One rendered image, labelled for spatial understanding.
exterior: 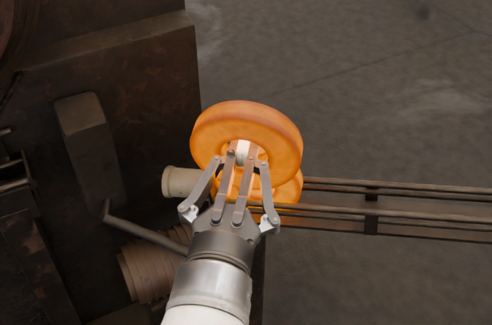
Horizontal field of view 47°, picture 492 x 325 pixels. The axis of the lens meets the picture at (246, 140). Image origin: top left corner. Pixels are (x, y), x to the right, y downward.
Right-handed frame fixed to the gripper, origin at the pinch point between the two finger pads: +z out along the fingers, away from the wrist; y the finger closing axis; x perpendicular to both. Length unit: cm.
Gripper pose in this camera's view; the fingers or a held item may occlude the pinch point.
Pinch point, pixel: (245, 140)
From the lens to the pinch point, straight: 77.0
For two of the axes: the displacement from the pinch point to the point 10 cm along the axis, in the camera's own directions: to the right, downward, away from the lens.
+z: 1.6, -7.5, 6.4
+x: -0.1, -6.5, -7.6
